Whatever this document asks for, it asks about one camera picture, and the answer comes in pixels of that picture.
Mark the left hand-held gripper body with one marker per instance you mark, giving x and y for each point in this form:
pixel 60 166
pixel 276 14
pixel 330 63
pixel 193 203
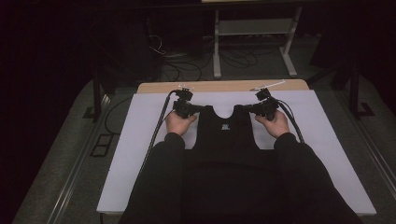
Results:
pixel 184 107

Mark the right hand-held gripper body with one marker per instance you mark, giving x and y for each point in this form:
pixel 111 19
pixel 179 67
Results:
pixel 268 107

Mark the black tank top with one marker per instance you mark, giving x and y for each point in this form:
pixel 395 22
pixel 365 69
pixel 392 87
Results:
pixel 225 146

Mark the person's left hand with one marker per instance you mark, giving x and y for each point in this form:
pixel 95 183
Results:
pixel 177 126

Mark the person's right hand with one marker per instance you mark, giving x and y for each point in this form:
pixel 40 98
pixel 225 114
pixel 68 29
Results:
pixel 277 126

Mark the wooden table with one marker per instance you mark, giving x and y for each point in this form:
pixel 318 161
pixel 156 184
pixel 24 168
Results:
pixel 155 86

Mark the white table mat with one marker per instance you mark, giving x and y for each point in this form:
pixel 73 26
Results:
pixel 137 124

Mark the black metal stand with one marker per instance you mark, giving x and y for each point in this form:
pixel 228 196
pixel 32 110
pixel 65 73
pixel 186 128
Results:
pixel 96 96
pixel 354 93

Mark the white metal desk frame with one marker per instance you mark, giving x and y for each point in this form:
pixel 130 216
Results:
pixel 217 46

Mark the black floor socket frame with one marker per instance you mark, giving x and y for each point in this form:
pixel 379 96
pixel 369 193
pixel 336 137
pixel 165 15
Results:
pixel 93 154

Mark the aluminium floor rail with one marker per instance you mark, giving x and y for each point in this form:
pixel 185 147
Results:
pixel 378 161
pixel 73 183

